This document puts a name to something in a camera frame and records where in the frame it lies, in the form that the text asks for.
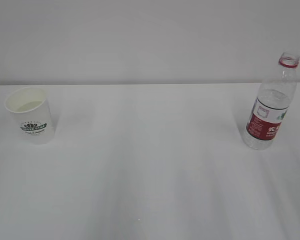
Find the clear water bottle red label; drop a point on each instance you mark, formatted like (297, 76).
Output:
(271, 104)

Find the white paper cup green logo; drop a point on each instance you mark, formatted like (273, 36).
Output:
(30, 110)

